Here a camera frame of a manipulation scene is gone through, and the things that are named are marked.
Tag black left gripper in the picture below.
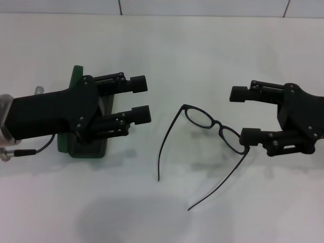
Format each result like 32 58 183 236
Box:
11 75 101 140

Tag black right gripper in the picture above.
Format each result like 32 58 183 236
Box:
229 79 324 156

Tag green glasses case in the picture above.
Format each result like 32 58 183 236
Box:
57 65 114 159

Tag black thin-frame glasses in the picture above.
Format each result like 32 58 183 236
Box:
156 104 251 211

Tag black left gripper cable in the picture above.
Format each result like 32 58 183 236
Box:
0 133 57 162

